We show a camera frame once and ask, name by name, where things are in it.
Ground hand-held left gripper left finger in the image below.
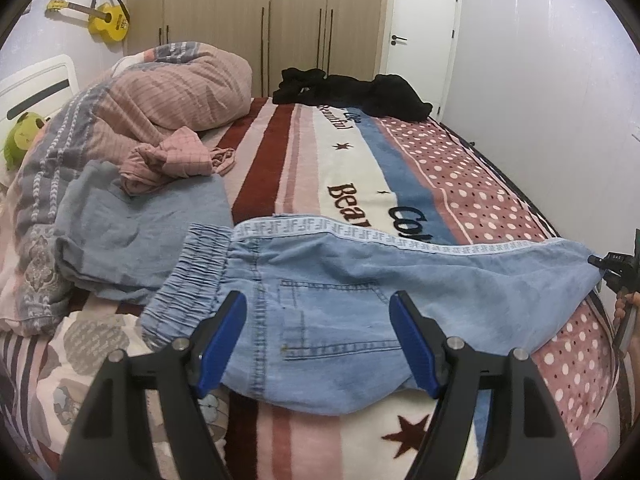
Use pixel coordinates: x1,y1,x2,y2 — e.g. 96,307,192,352
58,290,248,480

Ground white headboard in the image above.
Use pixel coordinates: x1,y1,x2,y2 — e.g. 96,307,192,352
0,54,78,122

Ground pink checked garment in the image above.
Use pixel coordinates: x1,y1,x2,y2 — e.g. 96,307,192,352
119,127,237,197

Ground floral patterned bed sheet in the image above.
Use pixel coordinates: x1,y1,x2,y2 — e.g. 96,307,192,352
0,305,236,480

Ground black clothes pile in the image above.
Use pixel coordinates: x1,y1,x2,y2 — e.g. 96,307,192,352
272,67,434,122

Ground white door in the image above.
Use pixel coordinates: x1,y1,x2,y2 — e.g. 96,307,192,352
379,0,463,117

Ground yellow guitar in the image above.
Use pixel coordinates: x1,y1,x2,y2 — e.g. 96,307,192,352
46,0,131,42

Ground light blue denim pants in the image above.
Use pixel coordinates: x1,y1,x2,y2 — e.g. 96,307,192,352
141,217,608,409

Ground beige wooden wardrobe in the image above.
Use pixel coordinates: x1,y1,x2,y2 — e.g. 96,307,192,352
123,0,398,98

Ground pink grey striped duvet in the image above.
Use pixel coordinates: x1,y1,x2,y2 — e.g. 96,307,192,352
0,44,254,336

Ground grey-blue folded garment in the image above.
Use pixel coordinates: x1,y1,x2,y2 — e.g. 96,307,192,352
54,160,235,306

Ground striped dotted printed blanket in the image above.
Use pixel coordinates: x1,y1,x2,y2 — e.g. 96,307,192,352
190,96,621,480

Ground green plush toy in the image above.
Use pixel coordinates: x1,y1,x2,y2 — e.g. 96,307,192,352
4,111,46,171

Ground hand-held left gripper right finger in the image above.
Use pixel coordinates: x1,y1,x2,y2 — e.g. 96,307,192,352
389,290,582,480

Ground person's right hand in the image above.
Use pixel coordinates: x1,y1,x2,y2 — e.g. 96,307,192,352
614,291,640,361

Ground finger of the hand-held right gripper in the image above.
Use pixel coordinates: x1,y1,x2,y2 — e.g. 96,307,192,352
588,255,618,281

